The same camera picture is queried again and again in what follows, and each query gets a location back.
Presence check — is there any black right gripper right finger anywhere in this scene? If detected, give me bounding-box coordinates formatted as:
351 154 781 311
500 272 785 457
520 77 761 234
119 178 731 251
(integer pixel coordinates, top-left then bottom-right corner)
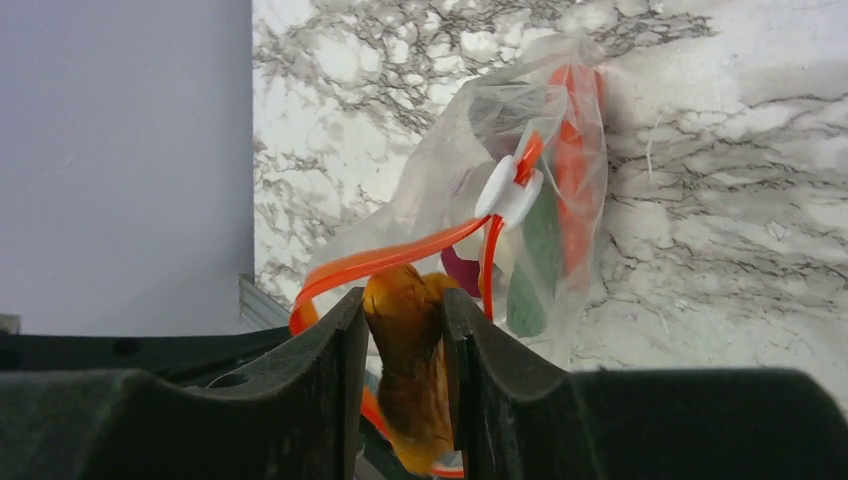
443 290 847 479

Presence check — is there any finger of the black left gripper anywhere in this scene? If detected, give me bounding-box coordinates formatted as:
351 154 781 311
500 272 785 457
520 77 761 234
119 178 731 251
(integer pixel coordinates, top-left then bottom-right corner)
1 327 291 385

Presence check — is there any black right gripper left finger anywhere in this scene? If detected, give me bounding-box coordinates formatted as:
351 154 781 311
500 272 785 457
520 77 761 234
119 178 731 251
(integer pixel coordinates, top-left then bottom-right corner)
1 288 368 479

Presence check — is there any green toy cucumber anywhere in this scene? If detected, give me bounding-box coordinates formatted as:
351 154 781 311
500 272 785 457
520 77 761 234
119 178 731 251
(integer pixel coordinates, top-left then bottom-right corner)
506 182 564 338

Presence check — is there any orange yellow toy pepper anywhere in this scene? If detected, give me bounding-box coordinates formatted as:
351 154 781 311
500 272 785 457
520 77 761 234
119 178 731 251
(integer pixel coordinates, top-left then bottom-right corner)
362 264 459 476

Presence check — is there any magenta toy beet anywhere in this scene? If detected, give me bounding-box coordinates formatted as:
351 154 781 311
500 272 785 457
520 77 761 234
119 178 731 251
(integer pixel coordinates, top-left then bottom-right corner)
440 247 482 299

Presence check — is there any clear zip bag orange zipper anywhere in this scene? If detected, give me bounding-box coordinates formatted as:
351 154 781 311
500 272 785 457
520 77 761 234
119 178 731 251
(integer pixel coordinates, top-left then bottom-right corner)
288 29 611 480

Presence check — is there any red toy chili pepper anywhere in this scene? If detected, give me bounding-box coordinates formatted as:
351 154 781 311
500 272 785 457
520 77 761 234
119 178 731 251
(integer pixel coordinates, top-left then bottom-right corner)
549 65 603 288

